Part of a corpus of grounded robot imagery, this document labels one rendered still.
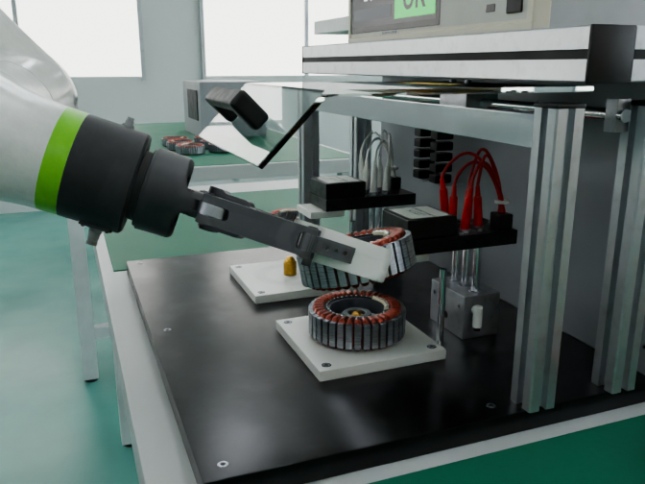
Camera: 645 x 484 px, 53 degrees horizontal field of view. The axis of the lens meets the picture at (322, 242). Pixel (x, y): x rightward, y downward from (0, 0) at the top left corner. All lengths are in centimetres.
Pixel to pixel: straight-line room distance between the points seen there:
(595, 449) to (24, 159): 55
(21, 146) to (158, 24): 488
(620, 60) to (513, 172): 33
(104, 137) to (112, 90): 481
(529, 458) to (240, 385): 28
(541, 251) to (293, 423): 27
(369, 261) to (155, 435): 26
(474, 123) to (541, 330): 22
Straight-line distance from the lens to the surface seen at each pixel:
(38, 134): 57
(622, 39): 60
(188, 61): 545
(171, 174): 57
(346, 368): 69
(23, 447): 219
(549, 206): 59
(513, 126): 64
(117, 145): 57
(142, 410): 70
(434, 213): 75
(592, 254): 80
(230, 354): 75
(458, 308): 79
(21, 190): 58
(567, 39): 60
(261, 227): 53
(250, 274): 98
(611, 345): 71
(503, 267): 93
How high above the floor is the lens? 108
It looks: 15 degrees down
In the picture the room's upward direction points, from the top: straight up
